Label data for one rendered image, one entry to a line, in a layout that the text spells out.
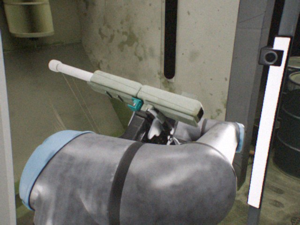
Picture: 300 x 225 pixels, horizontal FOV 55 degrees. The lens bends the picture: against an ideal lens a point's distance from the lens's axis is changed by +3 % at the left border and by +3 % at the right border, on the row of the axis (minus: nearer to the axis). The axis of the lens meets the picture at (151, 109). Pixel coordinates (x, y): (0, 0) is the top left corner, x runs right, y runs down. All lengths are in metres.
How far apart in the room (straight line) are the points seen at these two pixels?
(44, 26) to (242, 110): 1.69
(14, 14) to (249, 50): 1.75
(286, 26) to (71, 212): 1.08
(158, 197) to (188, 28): 2.10
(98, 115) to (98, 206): 2.64
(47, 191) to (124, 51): 2.49
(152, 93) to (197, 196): 0.33
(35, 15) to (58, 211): 2.18
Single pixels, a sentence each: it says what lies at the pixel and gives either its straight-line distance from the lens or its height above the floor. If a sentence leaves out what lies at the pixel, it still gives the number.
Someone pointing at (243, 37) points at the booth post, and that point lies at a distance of 2.18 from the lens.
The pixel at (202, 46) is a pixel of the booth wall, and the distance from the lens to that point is 2.31.
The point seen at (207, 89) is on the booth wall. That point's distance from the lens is 2.36.
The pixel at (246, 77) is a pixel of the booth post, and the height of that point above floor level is 1.01.
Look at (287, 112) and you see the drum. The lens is 2.82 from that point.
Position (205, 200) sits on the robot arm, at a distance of 0.35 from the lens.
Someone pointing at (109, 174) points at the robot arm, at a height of 1.41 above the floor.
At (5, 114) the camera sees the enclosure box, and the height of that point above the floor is 1.19.
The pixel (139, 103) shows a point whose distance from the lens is 0.63.
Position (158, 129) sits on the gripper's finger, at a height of 1.31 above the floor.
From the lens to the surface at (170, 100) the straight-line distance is 0.60.
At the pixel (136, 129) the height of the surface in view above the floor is 1.33.
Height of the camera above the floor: 1.60
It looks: 23 degrees down
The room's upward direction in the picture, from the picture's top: straight up
